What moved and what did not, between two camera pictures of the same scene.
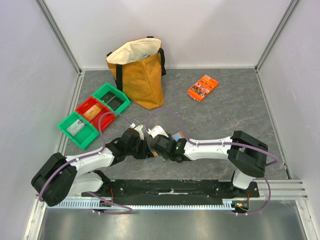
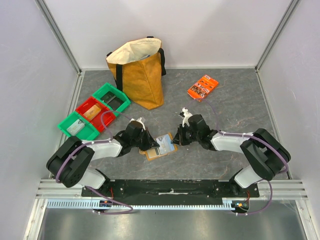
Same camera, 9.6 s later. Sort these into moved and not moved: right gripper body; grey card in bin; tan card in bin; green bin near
Moved: right gripper body
Not moved: green bin near; tan card in bin; grey card in bin
